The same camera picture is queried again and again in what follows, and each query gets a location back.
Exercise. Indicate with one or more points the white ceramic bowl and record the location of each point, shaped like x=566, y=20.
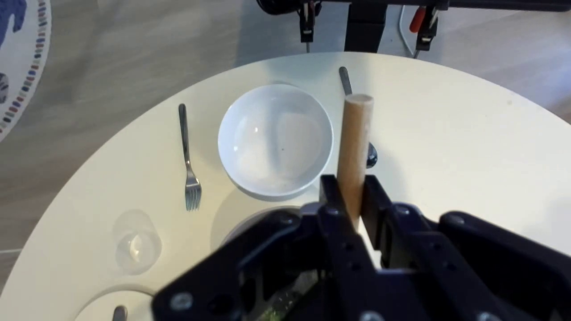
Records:
x=273, y=139

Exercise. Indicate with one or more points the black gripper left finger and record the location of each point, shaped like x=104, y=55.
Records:
x=286, y=260

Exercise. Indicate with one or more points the metal spoon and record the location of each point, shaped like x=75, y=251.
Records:
x=345, y=80

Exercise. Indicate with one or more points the round patterned rug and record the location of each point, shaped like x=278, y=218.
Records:
x=23, y=53

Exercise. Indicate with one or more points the small clear glass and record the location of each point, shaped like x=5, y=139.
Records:
x=136, y=246

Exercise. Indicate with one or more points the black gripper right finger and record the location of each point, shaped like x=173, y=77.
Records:
x=475, y=267

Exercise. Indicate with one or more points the metal fork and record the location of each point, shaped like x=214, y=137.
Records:
x=191, y=189

